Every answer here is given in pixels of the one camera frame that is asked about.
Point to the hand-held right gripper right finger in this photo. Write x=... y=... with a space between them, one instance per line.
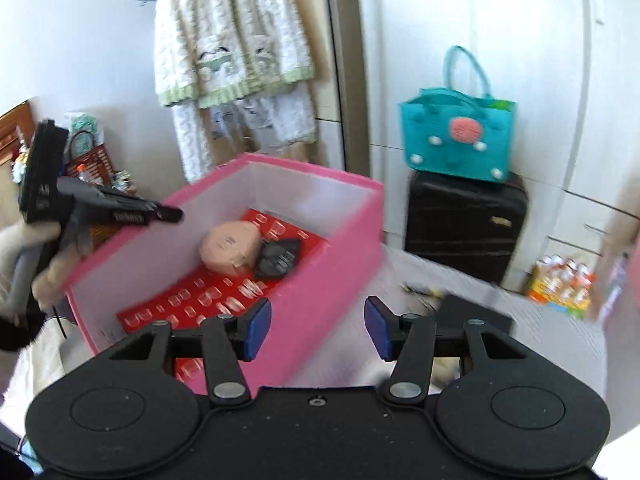
x=376 y=329

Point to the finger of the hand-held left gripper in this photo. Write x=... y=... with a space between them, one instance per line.
x=129 y=218
x=150 y=205

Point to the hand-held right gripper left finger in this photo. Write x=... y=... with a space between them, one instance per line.
x=258 y=329

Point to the pink storage box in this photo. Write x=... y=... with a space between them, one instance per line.
x=345 y=240

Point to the person's left hand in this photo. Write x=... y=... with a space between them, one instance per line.
x=30 y=240

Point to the brown woven basket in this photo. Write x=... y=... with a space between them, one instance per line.
x=92 y=165

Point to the wooden headboard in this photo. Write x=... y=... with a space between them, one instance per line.
x=12 y=130

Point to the red fake nail sheet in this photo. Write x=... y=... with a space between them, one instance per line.
x=210 y=292

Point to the black foil packet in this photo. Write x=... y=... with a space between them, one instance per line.
x=277 y=259

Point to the beige round toy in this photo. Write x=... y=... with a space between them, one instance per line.
x=227 y=247

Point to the black flat box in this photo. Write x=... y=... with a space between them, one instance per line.
x=475 y=312

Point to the black hard suitcase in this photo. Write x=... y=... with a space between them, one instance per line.
x=465 y=230

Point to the white fleece pants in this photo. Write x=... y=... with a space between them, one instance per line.
x=280 y=115

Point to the pack of orange drink bottles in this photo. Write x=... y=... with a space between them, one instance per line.
x=562 y=287

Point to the white green fleece jacket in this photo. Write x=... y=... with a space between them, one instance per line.
x=235 y=25

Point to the teal felt handbag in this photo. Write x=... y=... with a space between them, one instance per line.
x=452 y=135

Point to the white wardrobe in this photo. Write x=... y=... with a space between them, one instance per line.
x=540 y=85

